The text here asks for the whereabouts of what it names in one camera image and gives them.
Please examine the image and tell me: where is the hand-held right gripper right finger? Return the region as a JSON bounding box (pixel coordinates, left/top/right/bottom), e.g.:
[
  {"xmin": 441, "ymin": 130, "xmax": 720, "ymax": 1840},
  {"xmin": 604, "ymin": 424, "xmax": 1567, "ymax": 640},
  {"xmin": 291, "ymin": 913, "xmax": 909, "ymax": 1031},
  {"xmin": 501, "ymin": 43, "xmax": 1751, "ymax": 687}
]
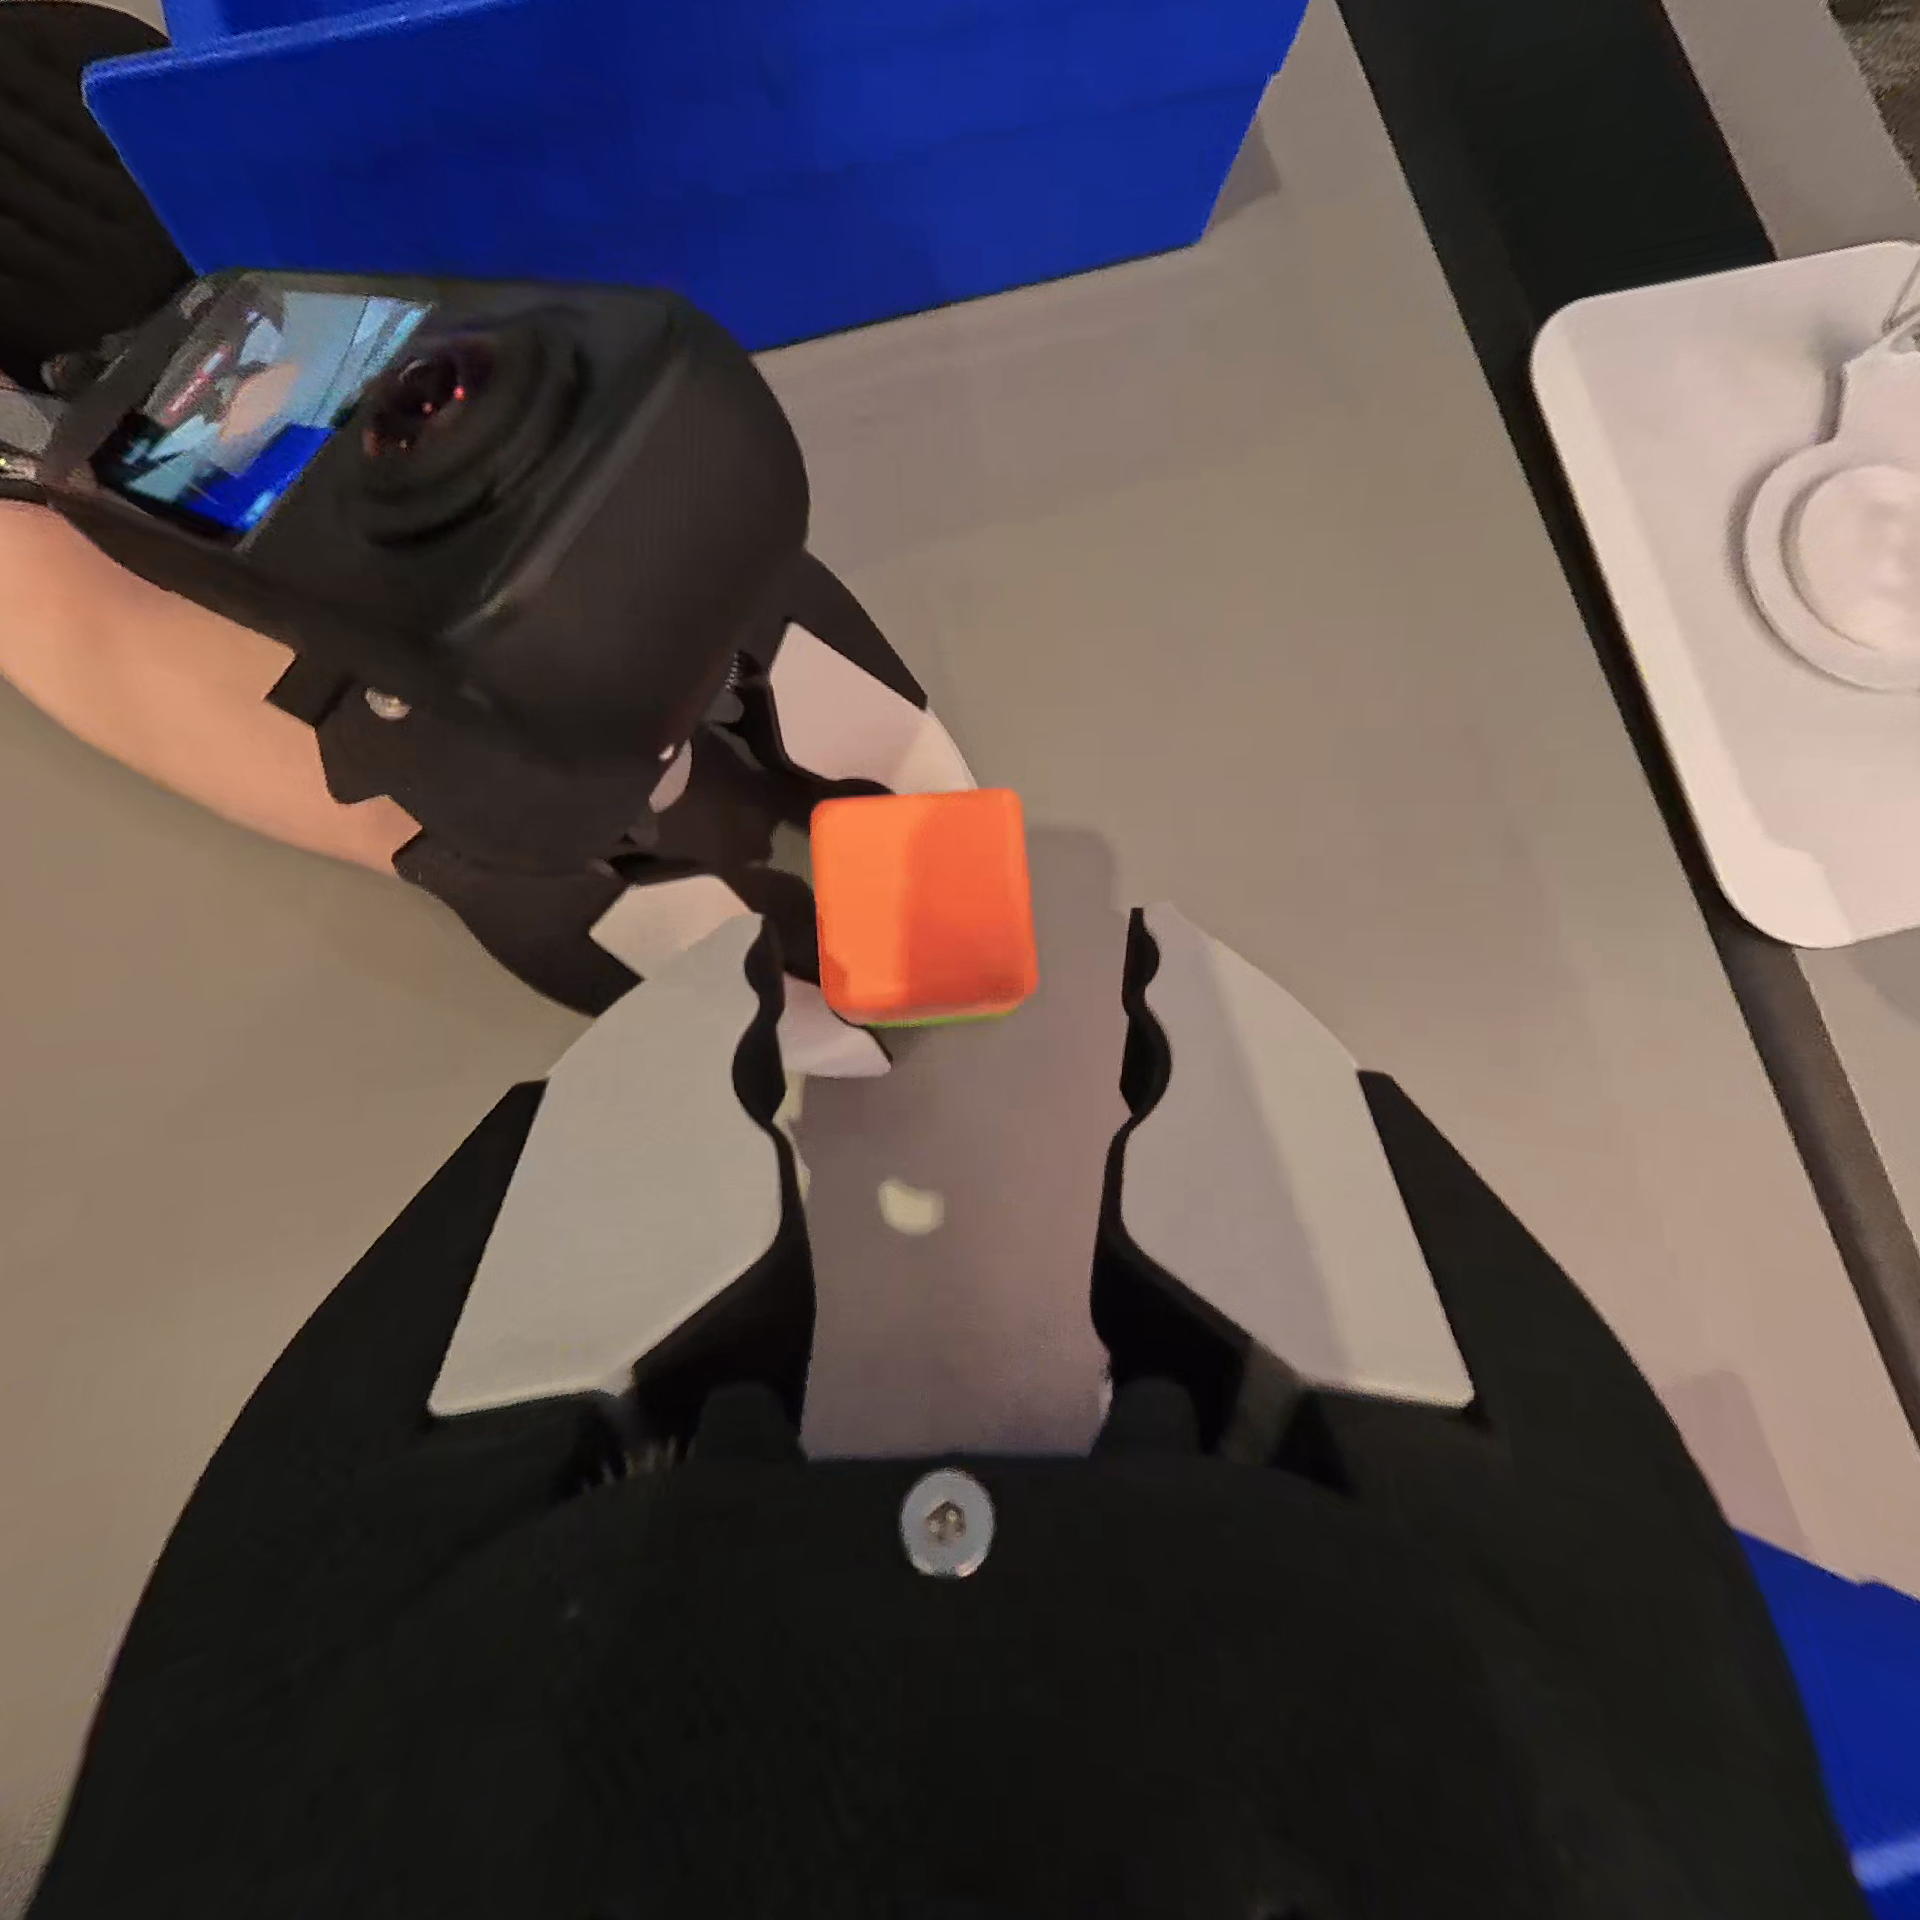
[{"xmin": 1102, "ymin": 911, "xmax": 1480, "ymax": 1448}]

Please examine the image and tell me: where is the person's left hand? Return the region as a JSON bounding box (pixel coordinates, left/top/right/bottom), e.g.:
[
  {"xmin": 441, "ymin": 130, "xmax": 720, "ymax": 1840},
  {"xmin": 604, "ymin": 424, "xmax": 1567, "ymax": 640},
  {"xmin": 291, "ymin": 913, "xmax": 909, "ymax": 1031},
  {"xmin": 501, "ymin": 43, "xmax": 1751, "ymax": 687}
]
[{"xmin": 0, "ymin": 495, "xmax": 410, "ymax": 877}]

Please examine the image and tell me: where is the white sign stand base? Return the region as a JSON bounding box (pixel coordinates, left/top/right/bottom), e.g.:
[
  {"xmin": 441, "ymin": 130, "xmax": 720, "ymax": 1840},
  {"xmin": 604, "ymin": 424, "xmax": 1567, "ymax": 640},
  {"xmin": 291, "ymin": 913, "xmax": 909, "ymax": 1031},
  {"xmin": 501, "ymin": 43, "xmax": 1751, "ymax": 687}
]
[{"xmin": 1533, "ymin": 241, "xmax": 1920, "ymax": 947}]

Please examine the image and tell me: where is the black textured mat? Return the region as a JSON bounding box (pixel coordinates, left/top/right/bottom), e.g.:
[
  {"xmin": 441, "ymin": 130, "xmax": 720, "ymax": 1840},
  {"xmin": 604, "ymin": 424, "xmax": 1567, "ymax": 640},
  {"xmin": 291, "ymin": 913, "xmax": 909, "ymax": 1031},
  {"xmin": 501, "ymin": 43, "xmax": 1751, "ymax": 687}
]
[{"xmin": 0, "ymin": 15, "xmax": 189, "ymax": 377}]

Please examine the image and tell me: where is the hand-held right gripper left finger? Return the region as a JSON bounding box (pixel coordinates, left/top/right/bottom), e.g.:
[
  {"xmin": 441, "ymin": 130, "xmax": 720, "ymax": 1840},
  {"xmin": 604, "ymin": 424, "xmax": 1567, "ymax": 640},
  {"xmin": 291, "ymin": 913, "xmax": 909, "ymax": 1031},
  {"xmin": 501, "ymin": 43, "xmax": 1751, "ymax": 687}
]
[{"xmin": 430, "ymin": 917, "xmax": 821, "ymax": 1448}]

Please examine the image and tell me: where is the blue plastic bin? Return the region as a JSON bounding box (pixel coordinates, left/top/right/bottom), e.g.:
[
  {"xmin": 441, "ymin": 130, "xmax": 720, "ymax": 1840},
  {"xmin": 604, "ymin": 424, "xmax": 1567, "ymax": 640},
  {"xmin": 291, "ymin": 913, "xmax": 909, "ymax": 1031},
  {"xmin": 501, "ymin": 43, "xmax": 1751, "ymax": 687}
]
[
  {"xmin": 1735, "ymin": 1533, "xmax": 1920, "ymax": 1920},
  {"xmin": 85, "ymin": 0, "xmax": 1313, "ymax": 355}
]

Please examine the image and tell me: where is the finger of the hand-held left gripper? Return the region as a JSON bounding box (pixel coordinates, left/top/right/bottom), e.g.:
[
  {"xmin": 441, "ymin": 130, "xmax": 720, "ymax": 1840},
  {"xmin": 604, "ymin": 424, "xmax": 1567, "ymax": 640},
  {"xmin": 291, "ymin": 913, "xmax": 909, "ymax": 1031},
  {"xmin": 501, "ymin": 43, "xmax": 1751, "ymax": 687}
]
[
  {"xmin": 586, "ymin": 857, "xmax": 787, "ymax": 994},
  {"xmin": 734, "ymin": 646, "xmax": 976, "ymax": 812}
]

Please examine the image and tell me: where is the orange magnetic cube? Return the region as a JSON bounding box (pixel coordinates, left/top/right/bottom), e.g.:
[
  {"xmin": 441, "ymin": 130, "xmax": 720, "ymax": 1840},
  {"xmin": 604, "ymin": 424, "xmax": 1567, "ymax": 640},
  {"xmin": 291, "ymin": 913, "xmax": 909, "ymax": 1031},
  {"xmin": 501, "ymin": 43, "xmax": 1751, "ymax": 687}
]
[{"xmin": 811, "ymin": 789, "xmax": 1041, "ymax": 1029}]

